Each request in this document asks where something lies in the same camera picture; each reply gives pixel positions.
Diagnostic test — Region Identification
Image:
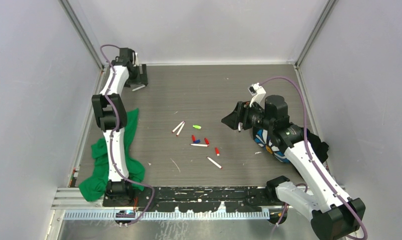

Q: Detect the green white pen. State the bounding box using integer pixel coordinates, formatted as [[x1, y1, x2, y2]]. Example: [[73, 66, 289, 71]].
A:
[[132, 85, 146, 92]]

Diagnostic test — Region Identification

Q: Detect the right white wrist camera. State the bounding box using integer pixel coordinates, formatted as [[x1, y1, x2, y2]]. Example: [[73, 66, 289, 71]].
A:
[[248, 82, 266, 108]]

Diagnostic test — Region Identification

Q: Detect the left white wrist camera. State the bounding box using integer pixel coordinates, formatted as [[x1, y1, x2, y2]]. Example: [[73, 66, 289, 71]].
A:
[[132, 51, 139, 67]]

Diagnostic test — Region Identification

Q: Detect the slotted cable duct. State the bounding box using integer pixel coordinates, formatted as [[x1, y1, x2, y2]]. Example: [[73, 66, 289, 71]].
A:
[[63, 209, 270, 221]]

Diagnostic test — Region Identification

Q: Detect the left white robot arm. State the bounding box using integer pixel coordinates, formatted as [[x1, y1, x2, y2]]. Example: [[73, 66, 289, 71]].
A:
[[91, 47, 148, 207]]

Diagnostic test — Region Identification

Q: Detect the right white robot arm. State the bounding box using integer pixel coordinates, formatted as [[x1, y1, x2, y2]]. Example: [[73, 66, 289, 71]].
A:
[[221, 95, 366, 240]]

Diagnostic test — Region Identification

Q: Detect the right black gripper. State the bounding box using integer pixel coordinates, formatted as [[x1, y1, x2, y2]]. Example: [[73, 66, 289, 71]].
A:
[[222, 99, 274, 131]]

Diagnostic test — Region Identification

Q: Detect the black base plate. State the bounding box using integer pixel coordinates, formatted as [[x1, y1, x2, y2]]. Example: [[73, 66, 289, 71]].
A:
[[102, 186, 284, 213]]

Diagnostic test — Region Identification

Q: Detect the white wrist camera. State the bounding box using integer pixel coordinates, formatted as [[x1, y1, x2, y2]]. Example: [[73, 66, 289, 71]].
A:
[[132, 51, 139, 67], [248, 82, 266, 108]]

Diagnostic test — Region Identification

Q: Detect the black daisy cloth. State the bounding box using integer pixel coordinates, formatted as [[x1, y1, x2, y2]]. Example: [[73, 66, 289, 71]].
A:
[[252, 128, 330, 166]]

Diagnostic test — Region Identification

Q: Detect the green cloth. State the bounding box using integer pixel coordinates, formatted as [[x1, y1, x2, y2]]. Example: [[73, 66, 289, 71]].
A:
[[78, 108, 146, 203]]

